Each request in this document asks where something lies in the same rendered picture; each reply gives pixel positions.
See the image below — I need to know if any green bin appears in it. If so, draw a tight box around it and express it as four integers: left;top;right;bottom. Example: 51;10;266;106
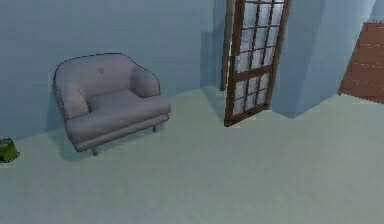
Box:
0;137;21;164

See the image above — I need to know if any brown glass-paned room door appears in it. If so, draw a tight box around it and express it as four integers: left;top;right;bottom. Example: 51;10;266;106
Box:
219;0;292;128

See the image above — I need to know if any grey sofa armchair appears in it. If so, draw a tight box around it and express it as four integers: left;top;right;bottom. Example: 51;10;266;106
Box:
52;52;172;157

